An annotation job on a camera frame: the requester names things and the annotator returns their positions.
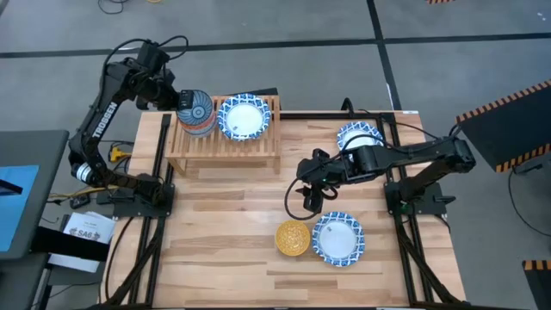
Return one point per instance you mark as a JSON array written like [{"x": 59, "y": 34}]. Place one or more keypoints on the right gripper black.
[{"x": 318, "y": 174}]

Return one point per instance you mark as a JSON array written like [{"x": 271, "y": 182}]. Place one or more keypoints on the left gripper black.
[{"x": 163, "y": 92}]

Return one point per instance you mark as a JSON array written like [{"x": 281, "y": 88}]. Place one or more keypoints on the blue radial-striped ceramic bowl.
[{"x": 199, "y": 113}]

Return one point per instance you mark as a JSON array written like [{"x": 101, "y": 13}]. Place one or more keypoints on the red leaf-pattern ceramic bowl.
[{"x": 201, "y": 133}]

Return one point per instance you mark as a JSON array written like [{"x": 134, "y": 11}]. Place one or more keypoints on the yellow patterned ceramic bowl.
[{"x": 292, "y": 238}]

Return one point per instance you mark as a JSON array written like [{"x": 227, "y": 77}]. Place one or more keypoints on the blue white patterned paper bowl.
[
  {"x": 243, "y": 118},
  {"x": 359, "y": 129},
  {"x": 338, "y": 240}
]

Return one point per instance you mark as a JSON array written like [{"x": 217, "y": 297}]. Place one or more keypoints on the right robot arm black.
[{"x": 413, "y": 150}]

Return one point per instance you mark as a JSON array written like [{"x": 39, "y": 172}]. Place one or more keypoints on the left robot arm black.
[{"x": 103, "y": 120}]

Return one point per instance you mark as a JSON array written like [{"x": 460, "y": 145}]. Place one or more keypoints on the slatted wooden shelf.
[{"x": 224, "y": 148}]

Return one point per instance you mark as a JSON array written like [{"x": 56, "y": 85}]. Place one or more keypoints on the black power brick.
[{"x": 107, "y": 198}]

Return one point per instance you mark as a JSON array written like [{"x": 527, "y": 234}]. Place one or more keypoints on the white label sticker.
[{"x": 410, "y": 112}]

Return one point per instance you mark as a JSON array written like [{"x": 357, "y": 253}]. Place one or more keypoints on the small black device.
[{"x": 79, "y": 201}]

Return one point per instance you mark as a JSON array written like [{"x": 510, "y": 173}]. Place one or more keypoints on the grey desk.
[{"x": 47, "y": 150}]

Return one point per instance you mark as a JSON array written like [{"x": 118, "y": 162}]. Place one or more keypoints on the white printed papers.
[{"x": 86, "y": 224}]

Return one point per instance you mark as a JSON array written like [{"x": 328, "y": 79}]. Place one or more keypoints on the black flat object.
[{"x": 10, "y": 188}]

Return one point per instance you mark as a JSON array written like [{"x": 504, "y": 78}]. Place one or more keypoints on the blue sheet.
[{"x": 21, "y": 215}]

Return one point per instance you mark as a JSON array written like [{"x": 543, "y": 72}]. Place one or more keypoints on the black panel orange hazard stripes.
[
  {"x": 439, "y": 1},
  {"x": 540, "y": 288},
  {"x": 508, "y": 129}
]

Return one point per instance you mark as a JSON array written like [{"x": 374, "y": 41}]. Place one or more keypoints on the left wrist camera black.
[{"x": 152, "y": 56}]

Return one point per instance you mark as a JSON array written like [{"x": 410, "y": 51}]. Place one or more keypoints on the black aluminium table frame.
[{"x": 318, "y": 115}]

